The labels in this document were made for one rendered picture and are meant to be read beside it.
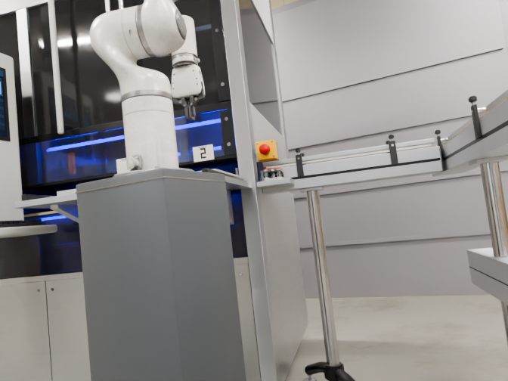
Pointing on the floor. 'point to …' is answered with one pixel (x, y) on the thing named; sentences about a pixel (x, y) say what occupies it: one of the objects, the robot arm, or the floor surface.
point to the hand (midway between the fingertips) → (190, 113)
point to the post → (236, 68)
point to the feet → (336, 373)
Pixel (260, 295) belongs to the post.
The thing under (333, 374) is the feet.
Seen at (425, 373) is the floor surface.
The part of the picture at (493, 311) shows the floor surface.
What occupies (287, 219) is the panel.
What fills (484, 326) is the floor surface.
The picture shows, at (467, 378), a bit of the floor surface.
